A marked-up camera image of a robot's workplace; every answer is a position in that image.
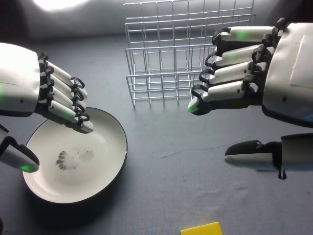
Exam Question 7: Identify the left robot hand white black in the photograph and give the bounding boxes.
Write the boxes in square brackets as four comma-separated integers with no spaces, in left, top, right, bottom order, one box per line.
[0,43,95,173]

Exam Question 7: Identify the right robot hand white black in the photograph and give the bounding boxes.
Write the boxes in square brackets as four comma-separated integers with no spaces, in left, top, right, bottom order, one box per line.
[187,17,313,179]

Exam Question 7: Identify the yellow flat block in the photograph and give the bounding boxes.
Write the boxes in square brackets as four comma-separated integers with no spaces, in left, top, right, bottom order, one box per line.
[180,214,224,235]

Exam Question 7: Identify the silver wire dish rack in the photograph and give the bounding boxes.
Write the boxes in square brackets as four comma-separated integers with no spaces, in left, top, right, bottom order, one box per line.
[123,0,256,109]

